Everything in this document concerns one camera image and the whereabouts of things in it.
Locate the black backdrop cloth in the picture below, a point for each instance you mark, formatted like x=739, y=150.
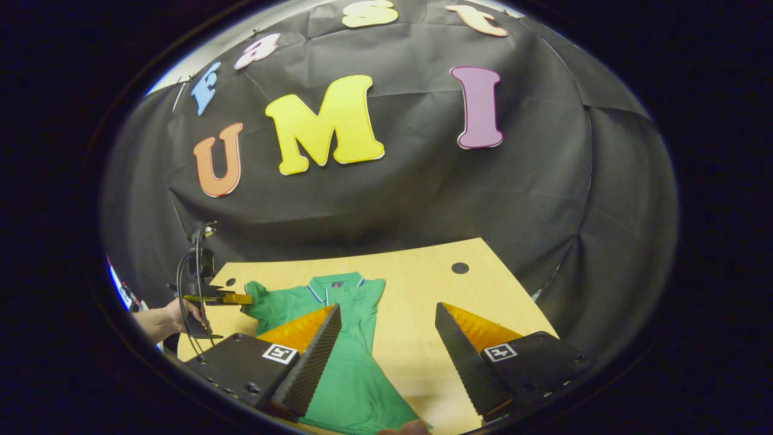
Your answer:
x=423, y=199

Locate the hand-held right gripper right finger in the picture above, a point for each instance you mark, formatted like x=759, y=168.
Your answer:
x=465, y=368

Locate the green T-shirt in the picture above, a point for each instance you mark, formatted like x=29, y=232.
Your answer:
x=356, y=386

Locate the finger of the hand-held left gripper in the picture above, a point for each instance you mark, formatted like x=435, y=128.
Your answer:
x=232, y=298

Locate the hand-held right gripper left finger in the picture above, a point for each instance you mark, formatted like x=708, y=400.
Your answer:
x=314, y=362

